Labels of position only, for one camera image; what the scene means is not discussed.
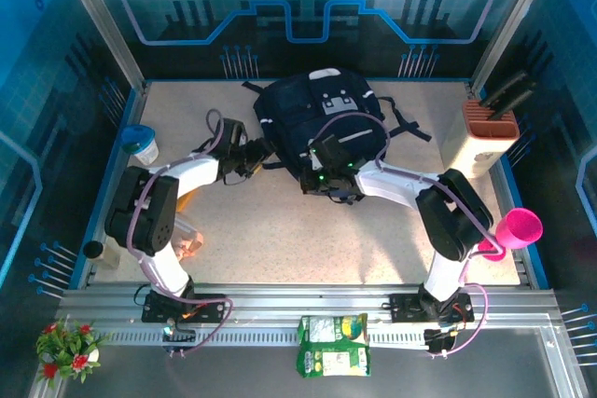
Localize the navy blue backpack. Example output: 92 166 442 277
241 67 433 206

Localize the pink pencil case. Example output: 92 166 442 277
175 218 207 260

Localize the white cup with blue lid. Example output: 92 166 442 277
120 124 160 166

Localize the green snack bag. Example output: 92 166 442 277
297 313 373 378

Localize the beige orange knife block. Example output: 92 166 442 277
440 99 521 180

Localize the beige bottle with black cap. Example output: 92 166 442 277
82 240 121 271

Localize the magenta plastic cup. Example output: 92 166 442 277
478 208 545 263

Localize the artificial red flower plant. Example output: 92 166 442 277
35 318 111 390

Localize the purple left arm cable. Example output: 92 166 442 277
132 109 237 358

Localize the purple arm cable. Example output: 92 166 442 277
132 109 237 358
319 111 509 360

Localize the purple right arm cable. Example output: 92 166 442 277
319 111 509 360

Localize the aluminium mounting rail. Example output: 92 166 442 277
55 283 559 348

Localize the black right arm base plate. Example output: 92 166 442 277
389 293 475 324

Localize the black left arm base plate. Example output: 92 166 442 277
142 293 226 324

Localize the aluminium frame post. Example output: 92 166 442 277
468 0 559 91
51 0 148 94

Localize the black knife handle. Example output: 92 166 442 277
479 69 531 108
488 80 538 120

